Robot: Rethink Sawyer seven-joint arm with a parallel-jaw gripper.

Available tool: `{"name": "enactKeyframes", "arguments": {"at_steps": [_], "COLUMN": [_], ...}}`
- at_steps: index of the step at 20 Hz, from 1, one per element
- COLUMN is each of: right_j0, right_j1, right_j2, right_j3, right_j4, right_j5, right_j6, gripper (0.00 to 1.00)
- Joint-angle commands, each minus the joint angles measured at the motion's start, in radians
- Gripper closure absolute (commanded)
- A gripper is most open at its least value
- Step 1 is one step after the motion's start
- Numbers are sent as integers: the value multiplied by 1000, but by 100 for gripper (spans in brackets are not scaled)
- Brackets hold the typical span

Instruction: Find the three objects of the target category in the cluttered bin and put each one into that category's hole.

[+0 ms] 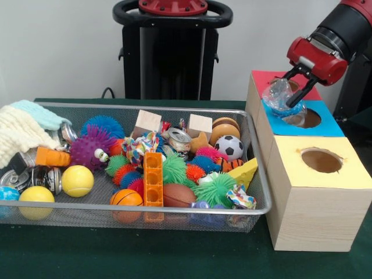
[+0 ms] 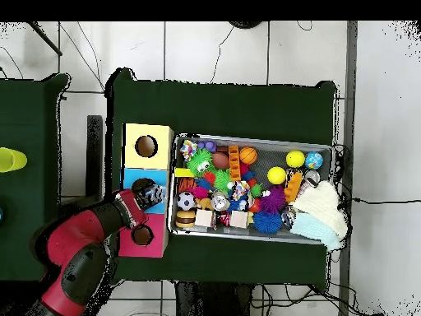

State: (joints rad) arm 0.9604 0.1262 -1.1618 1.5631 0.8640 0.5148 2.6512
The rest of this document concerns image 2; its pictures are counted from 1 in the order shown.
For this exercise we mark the orange plastic block with holes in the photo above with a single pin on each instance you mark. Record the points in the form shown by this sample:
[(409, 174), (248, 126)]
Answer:
[(234, 163)]

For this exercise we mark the green spiky ball with eyes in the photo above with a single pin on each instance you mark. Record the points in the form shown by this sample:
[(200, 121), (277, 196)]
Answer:
[(200, 161)]

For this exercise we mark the cream waffle cloth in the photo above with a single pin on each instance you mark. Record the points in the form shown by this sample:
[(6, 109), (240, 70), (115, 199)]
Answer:
[(324, 204)]

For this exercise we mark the black rod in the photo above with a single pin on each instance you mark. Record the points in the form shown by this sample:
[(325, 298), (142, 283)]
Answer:
[(46, 39)]

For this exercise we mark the yellow ball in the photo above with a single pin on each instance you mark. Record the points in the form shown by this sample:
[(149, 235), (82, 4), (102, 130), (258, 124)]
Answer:
[(295, 159)]

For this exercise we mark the purple spiky toy with eyes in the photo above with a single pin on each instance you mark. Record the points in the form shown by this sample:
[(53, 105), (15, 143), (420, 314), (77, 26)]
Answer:
[(273, 199)]

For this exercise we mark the silver mesh bin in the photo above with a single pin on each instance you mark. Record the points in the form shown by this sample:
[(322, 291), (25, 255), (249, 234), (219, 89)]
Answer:
[(230, 234)]

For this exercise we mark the small orange basketball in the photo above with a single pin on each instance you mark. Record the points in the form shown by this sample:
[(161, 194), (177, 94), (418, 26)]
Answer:
[(248, 155)]

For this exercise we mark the yellow-green cup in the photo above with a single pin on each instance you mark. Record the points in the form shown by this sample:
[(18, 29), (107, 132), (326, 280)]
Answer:
[(11, 159)]

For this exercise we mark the small soccer ball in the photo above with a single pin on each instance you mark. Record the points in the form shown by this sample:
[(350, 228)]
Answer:
[(186, 201)]

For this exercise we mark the dark green tablecloth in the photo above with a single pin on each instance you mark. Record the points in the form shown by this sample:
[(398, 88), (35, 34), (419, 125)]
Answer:
[(213, 108), (29, 131)]

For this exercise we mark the wooden box with three holes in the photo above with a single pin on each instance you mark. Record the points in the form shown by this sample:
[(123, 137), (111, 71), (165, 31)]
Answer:
[(131, 158)]

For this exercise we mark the light blue waffle cloth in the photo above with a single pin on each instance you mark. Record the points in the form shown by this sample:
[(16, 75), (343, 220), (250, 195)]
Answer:
[(312, 228)]

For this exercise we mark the toy hamburger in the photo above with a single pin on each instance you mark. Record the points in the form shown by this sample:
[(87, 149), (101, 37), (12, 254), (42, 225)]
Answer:
[(185, 219)]

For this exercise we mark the large wooden block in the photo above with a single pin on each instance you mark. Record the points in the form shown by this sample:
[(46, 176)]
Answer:
[(238, 220)]

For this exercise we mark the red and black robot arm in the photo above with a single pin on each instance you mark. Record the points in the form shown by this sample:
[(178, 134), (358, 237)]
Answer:
[(79, 243)]

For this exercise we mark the clear water bottle blue label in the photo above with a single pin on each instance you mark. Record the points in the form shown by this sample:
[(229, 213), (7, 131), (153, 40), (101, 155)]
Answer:
[(151, 195)]

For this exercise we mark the blue spiky ball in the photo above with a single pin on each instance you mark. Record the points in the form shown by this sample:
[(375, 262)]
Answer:
[(268, 222)]

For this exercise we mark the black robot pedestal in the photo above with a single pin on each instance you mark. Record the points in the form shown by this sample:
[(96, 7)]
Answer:
[(210, 301)]

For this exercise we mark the small wooden block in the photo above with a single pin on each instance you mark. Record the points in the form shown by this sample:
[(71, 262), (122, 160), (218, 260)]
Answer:
[(204, 218)]

